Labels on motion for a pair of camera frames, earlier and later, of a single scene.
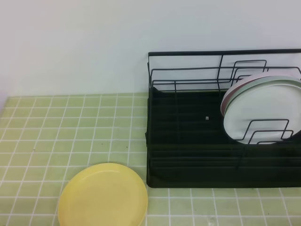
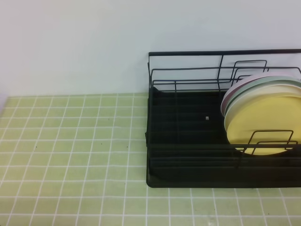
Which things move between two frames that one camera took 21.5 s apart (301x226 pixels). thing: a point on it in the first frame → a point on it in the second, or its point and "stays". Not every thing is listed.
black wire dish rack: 185,130 stays
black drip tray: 188,145 stays
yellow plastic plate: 106,194 → 269,119
